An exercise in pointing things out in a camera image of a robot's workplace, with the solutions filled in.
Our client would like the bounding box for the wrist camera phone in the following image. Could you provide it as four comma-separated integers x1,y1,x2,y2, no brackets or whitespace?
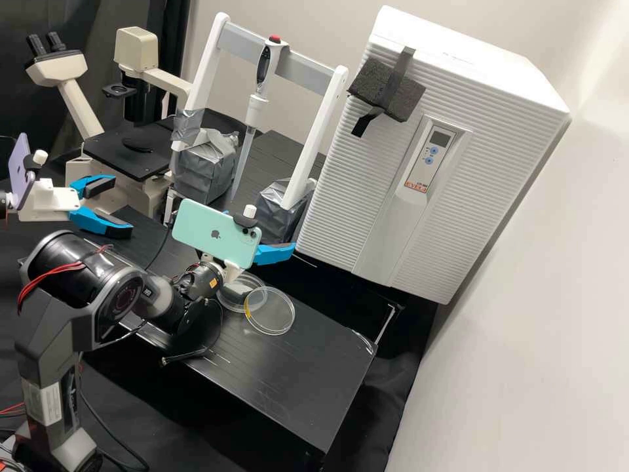
170,199,264,270
7,132,50,208

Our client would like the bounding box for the incubator door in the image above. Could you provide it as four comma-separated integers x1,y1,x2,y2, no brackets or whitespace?
294,31,571,306

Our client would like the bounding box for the cream microscope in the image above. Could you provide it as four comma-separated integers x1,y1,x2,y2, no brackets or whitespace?
24,27,197,218

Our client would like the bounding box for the pipette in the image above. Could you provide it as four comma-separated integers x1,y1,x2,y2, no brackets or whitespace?
229,36,290,203

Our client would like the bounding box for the white pipette stand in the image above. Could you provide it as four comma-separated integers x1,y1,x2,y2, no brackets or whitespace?
168,12,351,210

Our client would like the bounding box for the right wrist camera phone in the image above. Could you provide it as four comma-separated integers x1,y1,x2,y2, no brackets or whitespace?
170,199,264,270

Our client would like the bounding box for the white incubator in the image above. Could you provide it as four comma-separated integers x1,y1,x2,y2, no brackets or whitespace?
294,5,573,306

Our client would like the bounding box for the petri dish lid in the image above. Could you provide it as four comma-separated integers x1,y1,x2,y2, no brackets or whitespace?
243,286,296,337

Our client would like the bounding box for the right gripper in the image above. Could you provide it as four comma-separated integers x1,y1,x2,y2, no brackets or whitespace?
223,241,296,283

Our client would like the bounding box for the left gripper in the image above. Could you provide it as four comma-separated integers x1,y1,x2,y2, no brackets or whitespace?
17,174,134,241

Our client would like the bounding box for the left wrist camera phone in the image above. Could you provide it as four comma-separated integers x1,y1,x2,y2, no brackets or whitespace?
7,132,50,208

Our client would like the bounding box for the grey taped block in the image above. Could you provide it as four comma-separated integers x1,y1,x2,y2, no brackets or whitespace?
257,178,318,245
171,109,242,205

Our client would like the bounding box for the petri dish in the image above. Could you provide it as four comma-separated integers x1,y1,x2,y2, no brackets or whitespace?
217,273,267,312

